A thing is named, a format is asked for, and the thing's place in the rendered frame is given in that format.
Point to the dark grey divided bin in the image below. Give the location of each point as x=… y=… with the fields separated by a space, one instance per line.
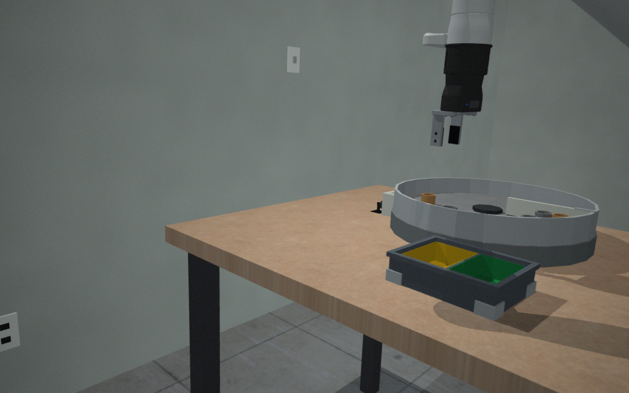
x=479 y=280

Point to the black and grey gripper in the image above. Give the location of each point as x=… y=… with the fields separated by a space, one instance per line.
x=467 y=44

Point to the grey round turntable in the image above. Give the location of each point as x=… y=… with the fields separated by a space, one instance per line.
x=489 y=216

